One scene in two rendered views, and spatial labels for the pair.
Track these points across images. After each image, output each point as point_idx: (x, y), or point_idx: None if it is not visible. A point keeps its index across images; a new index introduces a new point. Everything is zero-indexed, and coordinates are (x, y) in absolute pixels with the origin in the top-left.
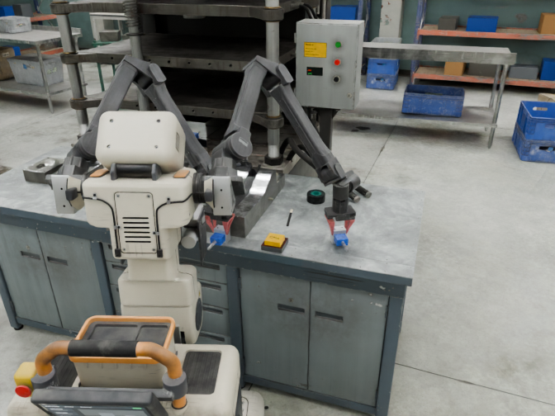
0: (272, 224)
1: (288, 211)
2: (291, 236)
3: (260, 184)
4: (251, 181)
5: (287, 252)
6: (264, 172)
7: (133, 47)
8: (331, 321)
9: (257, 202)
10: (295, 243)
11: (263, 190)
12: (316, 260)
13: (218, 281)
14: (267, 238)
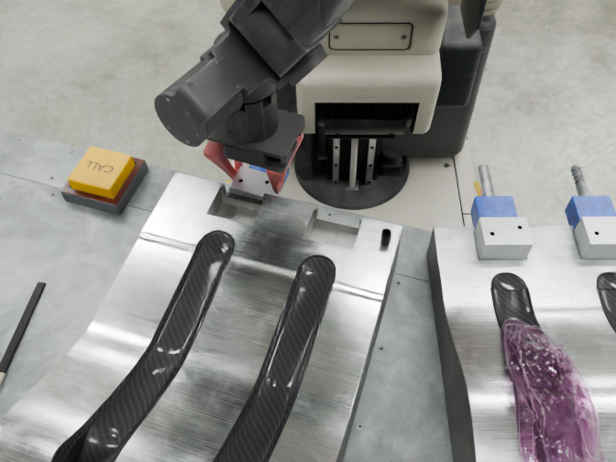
0: (93, 292)
1: (5, 386)
2: (45, 229)
3: (75, 384)
4: (114, 413)
5: (79, 159)
6: (26, 445)
7: None
8: None
9: (118, 274)
10: (47, 196)
11: (71, 357)
12: (15, 136)
13: None
14: (121, 164)
